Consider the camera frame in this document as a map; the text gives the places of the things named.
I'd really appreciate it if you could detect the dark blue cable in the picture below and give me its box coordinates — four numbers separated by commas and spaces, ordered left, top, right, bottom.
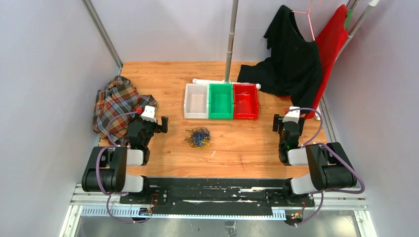
191, 128, 210, 147

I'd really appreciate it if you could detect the yellow cable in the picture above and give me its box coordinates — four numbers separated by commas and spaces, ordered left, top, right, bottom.
187, 129, 213, 152

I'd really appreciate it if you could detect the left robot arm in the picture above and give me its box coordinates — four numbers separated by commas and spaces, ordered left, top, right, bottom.
82, 117, 168, 204

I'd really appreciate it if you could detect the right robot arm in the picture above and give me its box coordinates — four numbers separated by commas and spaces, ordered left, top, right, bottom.
273, 114, 358, 206

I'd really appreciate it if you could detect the red plastic bin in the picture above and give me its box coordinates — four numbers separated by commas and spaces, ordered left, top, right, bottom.
233, 84, 259, 120

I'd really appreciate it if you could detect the white plastic bin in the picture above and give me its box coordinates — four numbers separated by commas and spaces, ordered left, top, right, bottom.
183, 83, 209, 119

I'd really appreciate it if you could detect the plaid flannel shirt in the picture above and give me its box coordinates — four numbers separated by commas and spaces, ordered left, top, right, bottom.
92, 76, 158, 145

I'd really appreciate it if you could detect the black t-shirt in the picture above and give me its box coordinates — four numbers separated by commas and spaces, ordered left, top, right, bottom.
237, 5, 322, 108

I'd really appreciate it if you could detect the white stand base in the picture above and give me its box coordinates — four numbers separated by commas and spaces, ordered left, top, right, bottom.
192, 78, 261, 90

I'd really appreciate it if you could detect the green plastic bin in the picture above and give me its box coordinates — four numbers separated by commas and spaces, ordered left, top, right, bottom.
209, 83, 234, 119

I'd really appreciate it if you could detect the red garment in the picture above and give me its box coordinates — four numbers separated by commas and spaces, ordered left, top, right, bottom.
278, 4, 349, 120

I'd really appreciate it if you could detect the pink clothes hanger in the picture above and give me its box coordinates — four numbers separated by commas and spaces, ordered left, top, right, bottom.
292, 0, 315, 41

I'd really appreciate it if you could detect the metal stand pole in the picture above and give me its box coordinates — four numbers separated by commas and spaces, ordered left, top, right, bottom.
223, 0, 239, 83

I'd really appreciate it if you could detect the green clothes hanger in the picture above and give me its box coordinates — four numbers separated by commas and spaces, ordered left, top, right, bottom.
343, 9, 353, 29

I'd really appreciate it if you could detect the white garment rack pole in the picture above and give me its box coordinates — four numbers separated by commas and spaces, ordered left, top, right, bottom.
335, 0, 380, 61

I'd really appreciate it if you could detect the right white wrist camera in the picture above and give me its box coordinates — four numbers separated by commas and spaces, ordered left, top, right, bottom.
283, 106, 300, 123

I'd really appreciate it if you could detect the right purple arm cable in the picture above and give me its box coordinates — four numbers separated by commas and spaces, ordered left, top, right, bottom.
284, 107, 366, 228

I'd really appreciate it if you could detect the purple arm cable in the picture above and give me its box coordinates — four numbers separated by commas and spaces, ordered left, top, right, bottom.
284, 107, 366, 228
97, 110, 155, 225

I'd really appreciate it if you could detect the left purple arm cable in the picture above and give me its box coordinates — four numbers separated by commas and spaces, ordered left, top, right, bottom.
97, 110, 155, 225

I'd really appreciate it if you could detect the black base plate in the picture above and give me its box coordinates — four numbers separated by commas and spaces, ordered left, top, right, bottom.
120, 177, 314, 216

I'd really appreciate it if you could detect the aluminium frame rail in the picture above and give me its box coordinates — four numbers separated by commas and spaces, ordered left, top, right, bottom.
60, 185, 377, 237

